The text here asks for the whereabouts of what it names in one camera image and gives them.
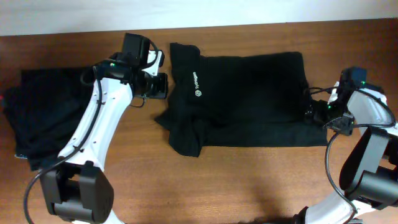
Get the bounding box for black t-shirt with logo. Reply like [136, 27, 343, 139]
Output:
[156, 43, 326, 157]

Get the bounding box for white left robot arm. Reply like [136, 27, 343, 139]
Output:
[39, 51, 168, 223]

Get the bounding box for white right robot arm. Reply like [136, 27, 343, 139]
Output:
[291, 81, 397, 223]

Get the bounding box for stack of folded dark clothes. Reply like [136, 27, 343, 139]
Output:
[1, 67, 94, 170]

